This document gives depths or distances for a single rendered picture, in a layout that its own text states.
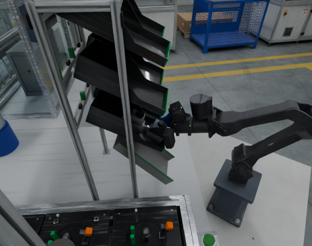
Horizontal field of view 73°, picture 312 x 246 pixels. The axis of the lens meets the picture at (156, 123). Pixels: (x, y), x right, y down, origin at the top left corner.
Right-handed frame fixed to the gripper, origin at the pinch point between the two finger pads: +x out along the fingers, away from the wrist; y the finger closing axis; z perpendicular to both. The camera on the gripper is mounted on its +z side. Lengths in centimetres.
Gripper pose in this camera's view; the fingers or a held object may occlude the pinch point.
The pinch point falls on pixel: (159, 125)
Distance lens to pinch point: 75.4
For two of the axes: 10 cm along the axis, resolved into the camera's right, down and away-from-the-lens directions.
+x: -9.4, 0.4, 3.4
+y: -2.6, 5.6, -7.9
